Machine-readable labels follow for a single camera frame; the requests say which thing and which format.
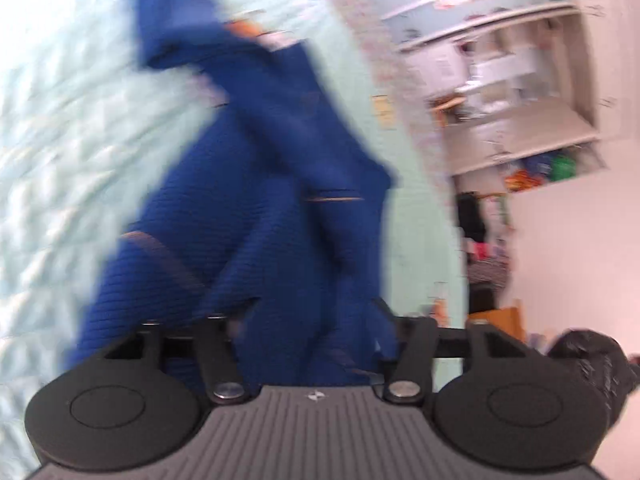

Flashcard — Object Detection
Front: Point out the blue knit sweater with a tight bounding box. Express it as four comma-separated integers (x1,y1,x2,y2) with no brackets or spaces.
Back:
68,0,397,389

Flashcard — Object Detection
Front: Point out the wooden dresser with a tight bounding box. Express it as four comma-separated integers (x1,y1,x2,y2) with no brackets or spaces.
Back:
468,300,527,342

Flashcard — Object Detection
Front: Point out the black armchair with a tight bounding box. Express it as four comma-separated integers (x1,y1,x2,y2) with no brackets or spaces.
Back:
456,192,513,314

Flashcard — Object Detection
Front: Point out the black puffer jacket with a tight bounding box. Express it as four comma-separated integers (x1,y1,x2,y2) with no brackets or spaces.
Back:
547,330,639,428

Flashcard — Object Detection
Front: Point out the mint quilted bee bedspread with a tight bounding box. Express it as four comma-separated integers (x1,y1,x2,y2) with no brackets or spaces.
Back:
1,0,468,479

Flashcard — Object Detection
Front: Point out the sliding door wardrobe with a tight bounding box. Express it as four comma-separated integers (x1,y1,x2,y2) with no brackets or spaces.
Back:
380,0,616,126

